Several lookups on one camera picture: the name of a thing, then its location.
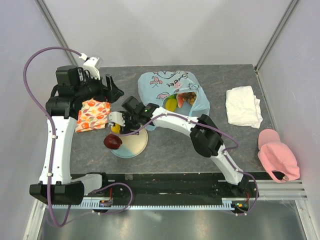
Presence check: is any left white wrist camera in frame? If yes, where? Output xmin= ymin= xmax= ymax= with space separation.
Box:
xmin=79 ymin=53 xmax=101 ymax=80

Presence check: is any aluminium frame post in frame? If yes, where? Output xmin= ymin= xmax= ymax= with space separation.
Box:
xmin=33 ymin=0 xmax=83 ymax=76
xmin=254 ymin=0 xmax=300 ymax=74

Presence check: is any fake brown grape cluster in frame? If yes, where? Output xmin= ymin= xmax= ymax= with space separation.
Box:
xmin=182 ymin=92 xmax=197 ymax=106

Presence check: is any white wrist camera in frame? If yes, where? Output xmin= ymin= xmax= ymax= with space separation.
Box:
xmin=108 ymin=111 xmax=126 ymax=127
xmin=79 ymin=53 xmax=101 ymax=80

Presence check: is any fake watermelon slice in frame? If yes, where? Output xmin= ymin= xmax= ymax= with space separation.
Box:
xmin=176 ymin=93 xmax=186 ymax=108

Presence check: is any light blue plastic bag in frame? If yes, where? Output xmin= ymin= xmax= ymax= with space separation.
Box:
xmin=137 ymin=70 xmax=210 ymax=117

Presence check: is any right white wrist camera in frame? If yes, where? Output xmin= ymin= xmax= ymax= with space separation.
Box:
xmin=108 ymin=111 xmax=126 ymax=127

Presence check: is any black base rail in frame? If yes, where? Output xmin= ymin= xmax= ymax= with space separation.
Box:
xmin=102 ymin=172 xmax=259 ymax=198

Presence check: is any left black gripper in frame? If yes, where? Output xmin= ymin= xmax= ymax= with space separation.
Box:
xmin=74 ymin=70 xmax=124 ymax=104

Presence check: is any floral orange napkin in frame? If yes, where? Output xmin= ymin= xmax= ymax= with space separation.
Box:
xmin=75 ymin=98 xmax=111 ymax=133

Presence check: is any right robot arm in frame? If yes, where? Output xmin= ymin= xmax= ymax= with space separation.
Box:
xmin=114 ymin=96 xmax=249 ymax=197

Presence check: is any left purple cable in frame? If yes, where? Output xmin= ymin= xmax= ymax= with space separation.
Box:
xmin=22 ymin=46 xmax=133 ymax=228

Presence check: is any white folded cloth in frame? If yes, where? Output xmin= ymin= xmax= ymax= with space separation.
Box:
xmin=225 ymin=85 xmax=263 ymax=129

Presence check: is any red fake apple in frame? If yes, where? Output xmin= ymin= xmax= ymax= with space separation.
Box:
xmin=103 ymin=133 xmax=123 ymax=150

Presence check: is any cream and blue plate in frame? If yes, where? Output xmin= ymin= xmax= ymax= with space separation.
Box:
xmin=110 ymin=129 xmax=148 ymax=159

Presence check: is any yellow fake lemon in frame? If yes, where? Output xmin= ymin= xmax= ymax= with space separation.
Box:
xmin=111 ymin=123 xmax=121 ymax=134

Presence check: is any right aluminium frame post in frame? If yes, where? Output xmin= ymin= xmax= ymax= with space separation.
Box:
xmin=254 ymin=0 xmax=300 ymax=74

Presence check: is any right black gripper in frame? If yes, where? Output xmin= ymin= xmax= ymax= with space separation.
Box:
xmin=118 ymin=110 xmax=141 ymax=136

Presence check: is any slotted cable duct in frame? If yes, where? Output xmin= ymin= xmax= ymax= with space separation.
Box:
xmin=70 ymin=197 xmax=239 ymax=211

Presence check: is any pink cap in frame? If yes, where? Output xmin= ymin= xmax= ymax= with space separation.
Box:
xmin=257 ymin=128 xmax=300 ymax=183

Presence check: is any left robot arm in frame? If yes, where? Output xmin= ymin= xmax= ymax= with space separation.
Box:
xmin=29 ymin=65 xmax=124 ymax=205

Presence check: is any yellow fake mango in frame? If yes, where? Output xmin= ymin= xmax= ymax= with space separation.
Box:
xmin=165 ymin=98 xmax=178 ymax=112

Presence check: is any left aluminium frame post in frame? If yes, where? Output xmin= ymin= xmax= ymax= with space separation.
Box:
xmin=33 ymin=0 xmax=83 ymax=76

